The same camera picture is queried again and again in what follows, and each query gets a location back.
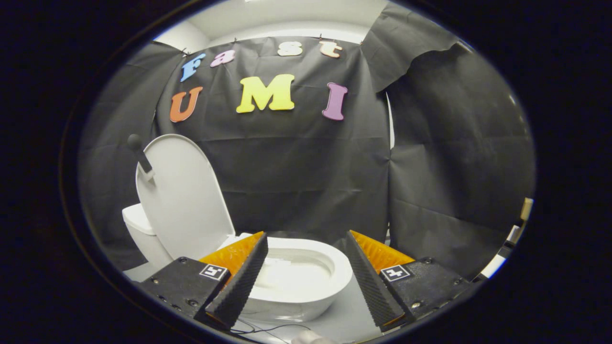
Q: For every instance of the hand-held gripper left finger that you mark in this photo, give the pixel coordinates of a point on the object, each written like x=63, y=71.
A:
x=241, y=282

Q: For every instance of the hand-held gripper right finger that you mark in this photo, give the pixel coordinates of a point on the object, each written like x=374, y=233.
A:
x=370, y=282

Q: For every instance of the white toilet lid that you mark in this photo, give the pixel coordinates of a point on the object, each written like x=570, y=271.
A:
x=181, y=200

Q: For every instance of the white toilet bowl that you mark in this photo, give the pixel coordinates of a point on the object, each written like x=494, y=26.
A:
x=306, y=296

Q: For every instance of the white toilet tank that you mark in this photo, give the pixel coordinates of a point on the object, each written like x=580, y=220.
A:
x=138, y=229

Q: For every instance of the black backdrop cloth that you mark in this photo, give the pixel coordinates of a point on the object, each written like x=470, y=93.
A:
x=296, y=167

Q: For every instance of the brown cardboard box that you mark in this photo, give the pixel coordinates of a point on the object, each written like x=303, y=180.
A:
x=526, y=209

